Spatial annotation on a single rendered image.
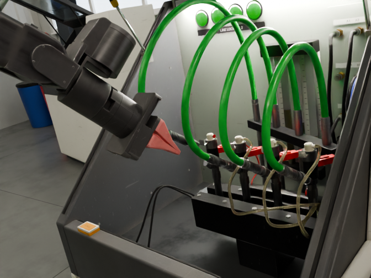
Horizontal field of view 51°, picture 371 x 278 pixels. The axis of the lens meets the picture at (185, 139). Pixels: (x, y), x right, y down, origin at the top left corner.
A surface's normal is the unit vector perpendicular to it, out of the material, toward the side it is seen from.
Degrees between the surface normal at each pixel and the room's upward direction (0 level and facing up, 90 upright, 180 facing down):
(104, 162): 90
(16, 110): 90
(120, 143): 43
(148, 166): 90
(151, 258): 0
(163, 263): 0
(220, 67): 90
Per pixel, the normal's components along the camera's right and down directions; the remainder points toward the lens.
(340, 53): -0.65, 0.33
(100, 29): 0.62, 0.15
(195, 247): -0.17, -0.94
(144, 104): -0.70, -0.48
